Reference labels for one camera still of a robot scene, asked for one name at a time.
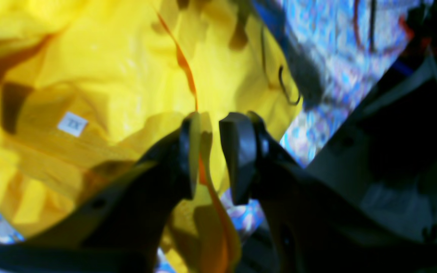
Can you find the yellow T-shirt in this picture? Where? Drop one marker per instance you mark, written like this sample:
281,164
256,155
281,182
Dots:
87,86

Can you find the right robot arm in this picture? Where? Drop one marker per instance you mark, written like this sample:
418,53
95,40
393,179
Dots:
383,159

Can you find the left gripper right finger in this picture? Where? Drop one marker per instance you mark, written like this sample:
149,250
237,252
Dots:
313,228

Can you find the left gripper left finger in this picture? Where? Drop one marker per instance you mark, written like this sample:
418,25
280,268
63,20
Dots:
120,228

